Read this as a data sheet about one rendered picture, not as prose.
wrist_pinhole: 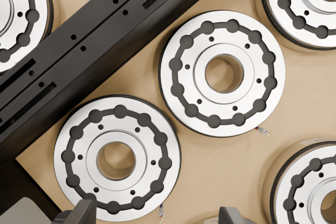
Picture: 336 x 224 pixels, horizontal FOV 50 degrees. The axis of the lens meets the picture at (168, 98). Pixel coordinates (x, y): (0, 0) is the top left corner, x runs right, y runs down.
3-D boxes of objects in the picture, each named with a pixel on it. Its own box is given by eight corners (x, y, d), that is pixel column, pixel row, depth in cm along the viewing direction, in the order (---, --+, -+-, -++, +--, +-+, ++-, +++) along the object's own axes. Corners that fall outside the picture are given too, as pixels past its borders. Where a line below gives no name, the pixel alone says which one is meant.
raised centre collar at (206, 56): (214, 116, 29) (215, 117, 28) (180, 65, 29) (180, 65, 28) (265, 82, 29) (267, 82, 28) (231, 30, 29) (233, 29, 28)
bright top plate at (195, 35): (205, 160, 29) (206, 161, 29) (135, 57, 29) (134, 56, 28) (307, 90, 29) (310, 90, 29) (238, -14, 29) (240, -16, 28)
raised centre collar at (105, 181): (113, 202, 29) (112, 205, 28) (73, 156, 29) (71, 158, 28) (160, 162, 29) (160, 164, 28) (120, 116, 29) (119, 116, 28)
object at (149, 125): (111, 244, 29) (110, 248, 29) (29, 152, 29) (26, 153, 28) (205, 164, 29) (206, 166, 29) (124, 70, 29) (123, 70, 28)
